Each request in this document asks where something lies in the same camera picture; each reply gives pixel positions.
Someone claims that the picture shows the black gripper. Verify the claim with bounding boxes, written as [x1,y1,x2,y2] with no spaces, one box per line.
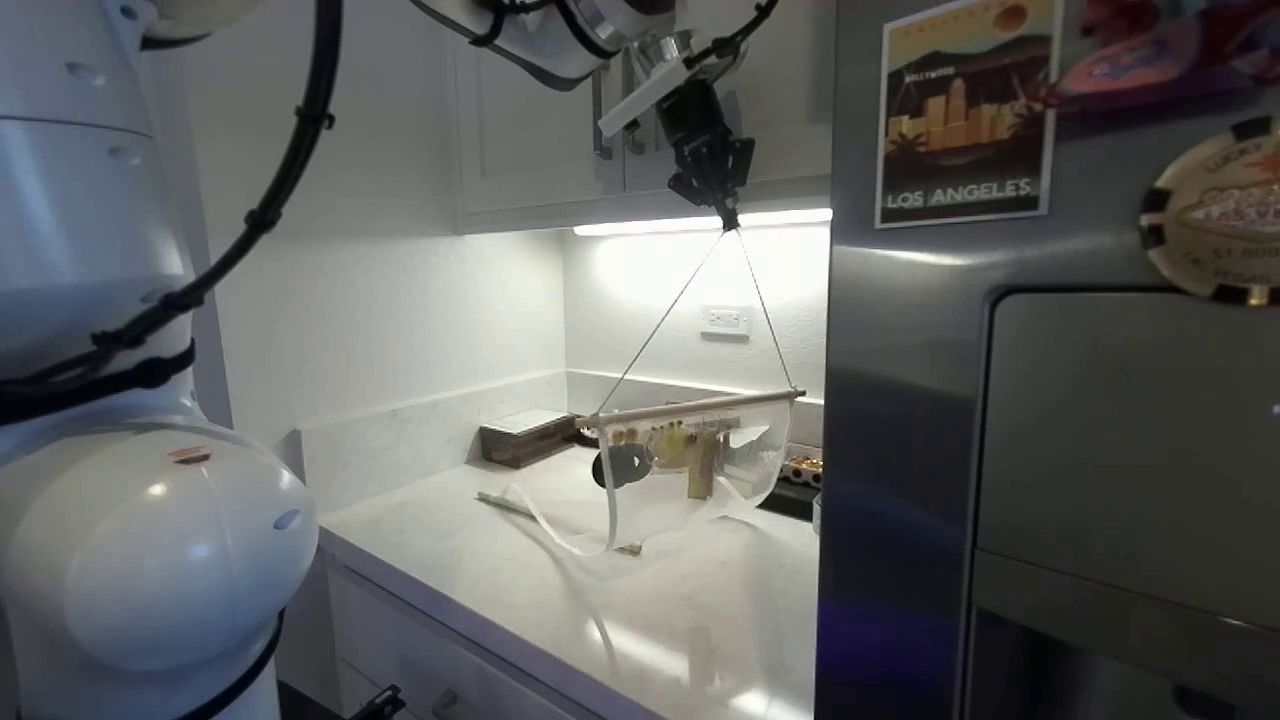
[652,78,761,233]

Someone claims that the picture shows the white cabinet door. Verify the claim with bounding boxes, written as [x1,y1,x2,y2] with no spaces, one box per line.
[612,0,835,205]
[445,0,633,230]

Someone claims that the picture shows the under-cabinet light strip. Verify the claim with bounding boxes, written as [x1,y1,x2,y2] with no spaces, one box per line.
[574,205,835,245]

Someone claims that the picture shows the white kitchen cabinet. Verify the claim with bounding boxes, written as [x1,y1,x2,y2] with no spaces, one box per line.
[445,0,835,233]

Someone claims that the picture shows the white base cabinet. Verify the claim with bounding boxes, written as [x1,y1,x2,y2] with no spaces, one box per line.
[277,531,633,720]

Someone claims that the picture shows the Los Angeles poster magnet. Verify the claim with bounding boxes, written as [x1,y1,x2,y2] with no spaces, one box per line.
[871,0,1074,233]

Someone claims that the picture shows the dark round disc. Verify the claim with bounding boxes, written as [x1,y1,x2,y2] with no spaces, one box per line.
[592,441,662,491]

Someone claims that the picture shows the dark egg carton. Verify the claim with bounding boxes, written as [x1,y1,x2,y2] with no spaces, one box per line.
[763,449,824,524]

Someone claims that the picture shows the brown wooden box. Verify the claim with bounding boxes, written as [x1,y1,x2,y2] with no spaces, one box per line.
[475,408,592,474]

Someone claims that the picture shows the stainless steel refrigerator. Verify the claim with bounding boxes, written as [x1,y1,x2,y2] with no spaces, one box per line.
[813,0,1280,720]

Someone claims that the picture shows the pink magnet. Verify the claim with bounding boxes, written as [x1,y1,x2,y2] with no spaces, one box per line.
[1058,0,1280,118]

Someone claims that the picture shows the round poker chip magnet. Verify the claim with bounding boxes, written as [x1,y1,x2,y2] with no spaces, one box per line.
[1137,118,1280,313]

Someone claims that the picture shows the white wall outlet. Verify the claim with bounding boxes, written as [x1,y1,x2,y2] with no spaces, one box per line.
[699,299,757,345]

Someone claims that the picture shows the black drawer handle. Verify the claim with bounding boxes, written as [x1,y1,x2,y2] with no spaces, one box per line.
[350,682,413,720]

